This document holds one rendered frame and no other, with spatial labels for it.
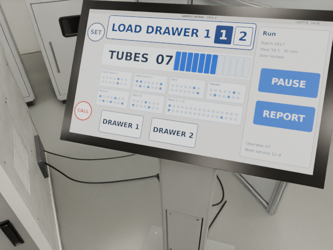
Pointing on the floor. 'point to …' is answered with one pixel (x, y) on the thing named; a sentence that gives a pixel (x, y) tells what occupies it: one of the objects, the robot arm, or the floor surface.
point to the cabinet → (24, 178)
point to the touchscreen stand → (185, 209)
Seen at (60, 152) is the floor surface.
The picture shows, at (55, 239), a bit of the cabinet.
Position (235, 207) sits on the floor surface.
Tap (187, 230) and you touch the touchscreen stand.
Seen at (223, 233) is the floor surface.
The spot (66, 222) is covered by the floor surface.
